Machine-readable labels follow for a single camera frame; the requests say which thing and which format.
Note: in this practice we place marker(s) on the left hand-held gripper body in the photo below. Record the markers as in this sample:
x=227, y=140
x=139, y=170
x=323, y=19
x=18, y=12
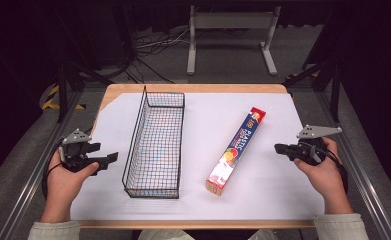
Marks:
x=74, y=151

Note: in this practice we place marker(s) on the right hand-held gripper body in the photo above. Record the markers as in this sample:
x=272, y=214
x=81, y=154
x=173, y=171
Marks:
x=311, y=150

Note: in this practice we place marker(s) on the plastic wrap box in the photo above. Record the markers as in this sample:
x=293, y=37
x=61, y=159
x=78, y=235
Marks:
x=236, y=151

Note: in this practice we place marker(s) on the person's right hand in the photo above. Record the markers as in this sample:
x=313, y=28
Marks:
x=326, y=180

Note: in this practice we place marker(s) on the person's left hand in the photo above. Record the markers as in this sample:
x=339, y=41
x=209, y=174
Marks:
x=64, y=185

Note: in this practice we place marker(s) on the black metal stand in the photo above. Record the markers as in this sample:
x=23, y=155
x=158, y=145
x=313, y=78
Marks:
x=334, y=90
x=62, y=90

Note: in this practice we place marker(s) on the white table sheet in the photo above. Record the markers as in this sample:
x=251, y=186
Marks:
x=203, y=206

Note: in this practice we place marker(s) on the grey metal stand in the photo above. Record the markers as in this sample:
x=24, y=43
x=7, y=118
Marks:
x=231, y=20

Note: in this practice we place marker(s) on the aluminium frame rail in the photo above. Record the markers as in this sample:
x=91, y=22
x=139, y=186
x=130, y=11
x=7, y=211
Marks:
x=33, y=176
x=363, y=173

